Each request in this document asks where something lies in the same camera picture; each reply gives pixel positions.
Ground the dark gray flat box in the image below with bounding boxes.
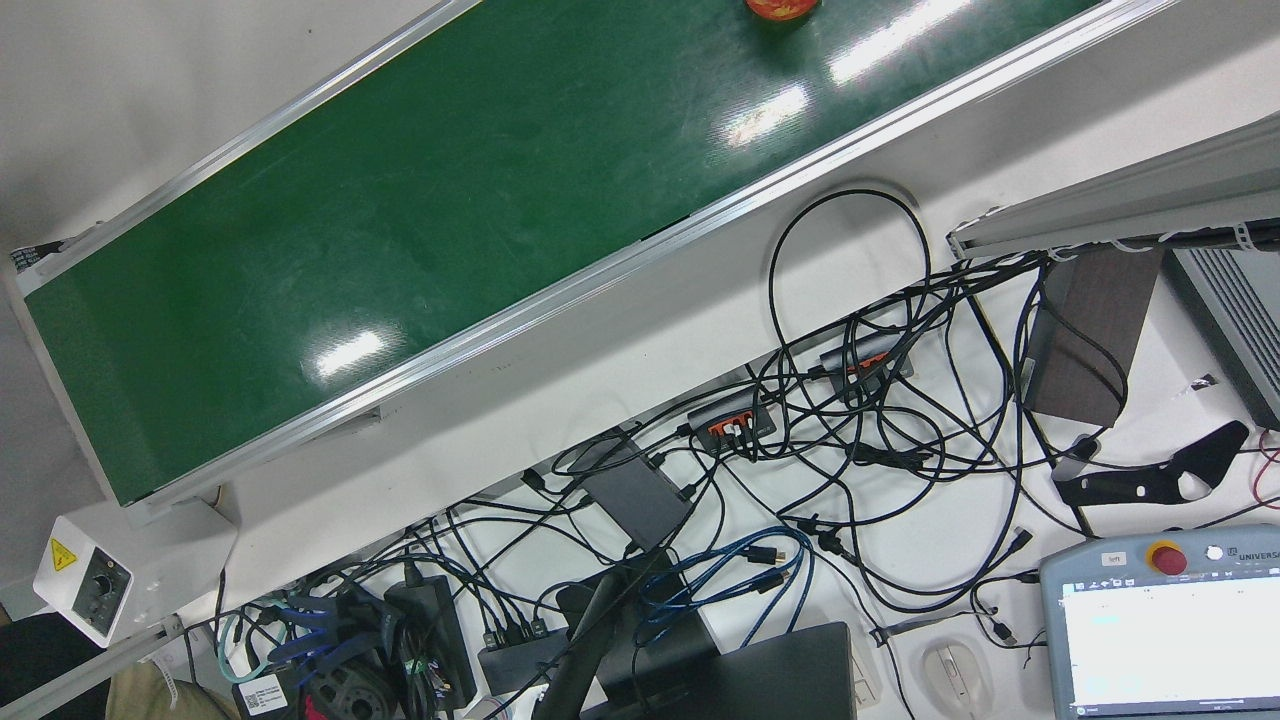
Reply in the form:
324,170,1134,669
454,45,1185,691
580,437,694,551

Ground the gray teach pendant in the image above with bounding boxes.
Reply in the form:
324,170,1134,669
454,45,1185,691
1040,525,1280,720

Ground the black flat screen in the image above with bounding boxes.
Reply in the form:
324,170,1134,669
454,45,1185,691
585,622,859,720

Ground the white computer mouse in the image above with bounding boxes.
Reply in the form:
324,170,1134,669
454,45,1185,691
920,642,991,717

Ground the aluminium profile beam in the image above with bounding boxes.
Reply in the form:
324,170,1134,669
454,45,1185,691
947,115,1280,263

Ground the gray finned device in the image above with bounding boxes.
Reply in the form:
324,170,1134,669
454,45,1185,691
1165,245,1280,431

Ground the black orange usb hub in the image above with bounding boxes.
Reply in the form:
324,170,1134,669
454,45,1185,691
687,388,779,453
820,335,914,401

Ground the dark brown wooden box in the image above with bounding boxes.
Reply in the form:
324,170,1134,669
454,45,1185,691
1022,245,1166,429

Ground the blue cable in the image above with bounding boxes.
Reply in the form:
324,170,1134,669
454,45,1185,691
637,527,816,651

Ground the long black looped cable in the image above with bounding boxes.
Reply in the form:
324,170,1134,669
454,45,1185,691
768,188,933,401

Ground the white conveyor control box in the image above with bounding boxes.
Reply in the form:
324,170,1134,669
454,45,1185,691
33,497,239,649

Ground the green conveyor belt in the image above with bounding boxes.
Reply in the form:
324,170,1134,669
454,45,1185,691
5,0,1181,526

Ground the black multiport hub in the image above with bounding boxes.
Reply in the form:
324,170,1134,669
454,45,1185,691
478,620,571,696

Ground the black metal bracket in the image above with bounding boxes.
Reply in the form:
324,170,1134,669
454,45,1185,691
1052,420,1251,509

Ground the black power adapter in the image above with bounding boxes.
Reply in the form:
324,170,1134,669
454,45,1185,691
385,575,479,709

